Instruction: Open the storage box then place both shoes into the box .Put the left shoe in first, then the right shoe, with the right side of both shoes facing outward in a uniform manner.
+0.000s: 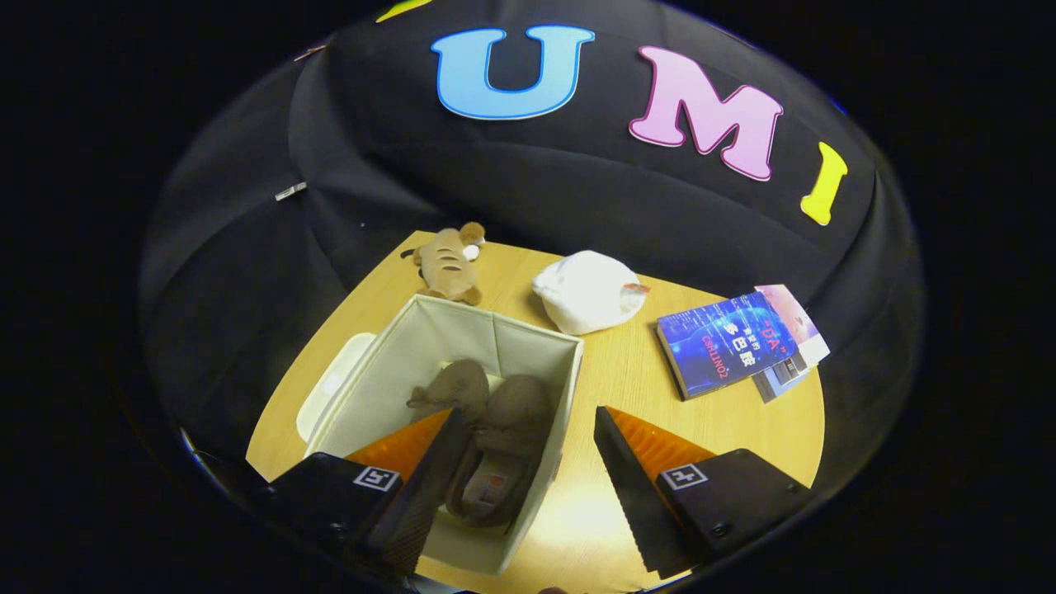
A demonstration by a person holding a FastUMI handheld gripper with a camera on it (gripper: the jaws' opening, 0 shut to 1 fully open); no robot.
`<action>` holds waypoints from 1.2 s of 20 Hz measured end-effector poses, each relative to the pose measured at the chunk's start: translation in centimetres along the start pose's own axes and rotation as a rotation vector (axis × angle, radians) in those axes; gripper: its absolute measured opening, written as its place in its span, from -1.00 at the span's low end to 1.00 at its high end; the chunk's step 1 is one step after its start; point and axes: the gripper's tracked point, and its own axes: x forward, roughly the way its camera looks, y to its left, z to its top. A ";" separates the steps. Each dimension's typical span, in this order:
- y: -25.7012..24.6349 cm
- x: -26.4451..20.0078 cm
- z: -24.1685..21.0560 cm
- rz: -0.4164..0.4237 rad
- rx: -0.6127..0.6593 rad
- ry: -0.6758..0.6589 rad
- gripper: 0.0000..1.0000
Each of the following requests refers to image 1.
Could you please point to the white clip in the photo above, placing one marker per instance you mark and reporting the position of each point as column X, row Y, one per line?
column 290, row 190

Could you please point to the grey book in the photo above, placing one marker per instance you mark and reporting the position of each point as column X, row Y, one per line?
column 784, row 379

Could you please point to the pink book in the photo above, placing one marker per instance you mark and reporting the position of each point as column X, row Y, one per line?
column 796, row 318

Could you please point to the pink clip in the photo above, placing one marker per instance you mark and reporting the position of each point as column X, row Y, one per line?
column 310, row 52

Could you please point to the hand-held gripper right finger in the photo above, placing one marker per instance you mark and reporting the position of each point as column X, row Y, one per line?
column 635, row 495

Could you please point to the cream fabric storage box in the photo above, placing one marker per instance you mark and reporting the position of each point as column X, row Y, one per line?
column 429, row 330

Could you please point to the brown slipper shoe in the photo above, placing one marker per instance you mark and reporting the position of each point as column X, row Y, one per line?
column 458, row 384
column 520, row 412

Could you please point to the white plastic bag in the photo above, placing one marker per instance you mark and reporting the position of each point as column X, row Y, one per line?
column 586, row 293

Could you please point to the black backdrop cloth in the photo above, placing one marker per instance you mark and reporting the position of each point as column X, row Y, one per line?
column 577, row 190

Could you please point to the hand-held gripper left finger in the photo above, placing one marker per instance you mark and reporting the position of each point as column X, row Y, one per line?
column 421, row 503

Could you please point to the blue book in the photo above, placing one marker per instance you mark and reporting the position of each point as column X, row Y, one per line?
column 722, row 346

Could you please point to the brown striped plush toy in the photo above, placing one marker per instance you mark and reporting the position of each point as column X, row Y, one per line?
column 445, row 268

